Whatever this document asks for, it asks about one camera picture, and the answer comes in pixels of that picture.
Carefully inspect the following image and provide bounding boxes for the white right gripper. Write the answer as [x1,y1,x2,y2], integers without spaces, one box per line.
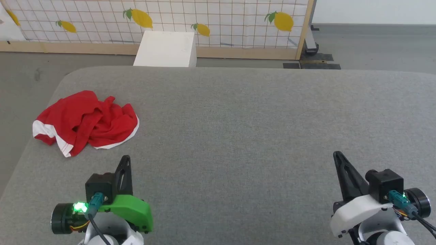
[329,151,432,238]

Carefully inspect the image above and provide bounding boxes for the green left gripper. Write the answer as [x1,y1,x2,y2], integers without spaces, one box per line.
[51,155,154,235]

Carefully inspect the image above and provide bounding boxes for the red shorts with white trim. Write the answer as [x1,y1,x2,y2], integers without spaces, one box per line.
[32,90,140,158]

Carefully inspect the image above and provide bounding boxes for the grey fabric sofa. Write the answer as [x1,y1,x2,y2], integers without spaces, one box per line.
[0,66,436,245]

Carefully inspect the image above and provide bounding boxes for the white box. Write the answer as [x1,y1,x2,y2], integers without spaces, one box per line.
[133,31,197,67]

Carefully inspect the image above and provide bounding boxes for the lemon print partition screen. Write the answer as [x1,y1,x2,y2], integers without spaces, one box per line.
[0,0,315,61]

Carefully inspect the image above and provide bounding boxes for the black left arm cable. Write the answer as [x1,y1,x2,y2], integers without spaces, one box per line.
[84,192,113,245]

